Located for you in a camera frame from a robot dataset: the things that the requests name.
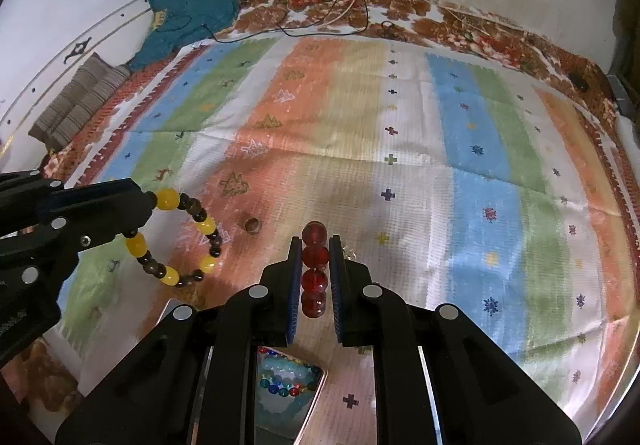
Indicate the grey striped pillow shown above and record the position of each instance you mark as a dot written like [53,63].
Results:
[92,85]

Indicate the teal blue garment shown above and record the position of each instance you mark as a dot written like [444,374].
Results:
[177,23]

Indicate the silver metal tin box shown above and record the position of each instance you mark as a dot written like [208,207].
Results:
[280,389]

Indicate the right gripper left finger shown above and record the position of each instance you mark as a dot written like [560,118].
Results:
[140,402]

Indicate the brown floral bedsheet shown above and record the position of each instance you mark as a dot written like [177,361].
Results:
[108,304]

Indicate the striped colourful bed cloth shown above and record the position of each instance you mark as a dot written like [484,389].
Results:
[453,180]

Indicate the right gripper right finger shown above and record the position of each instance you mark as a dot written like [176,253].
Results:
[438,378]

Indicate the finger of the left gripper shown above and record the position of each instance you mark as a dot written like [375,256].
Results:
[120,199]
[83,231]

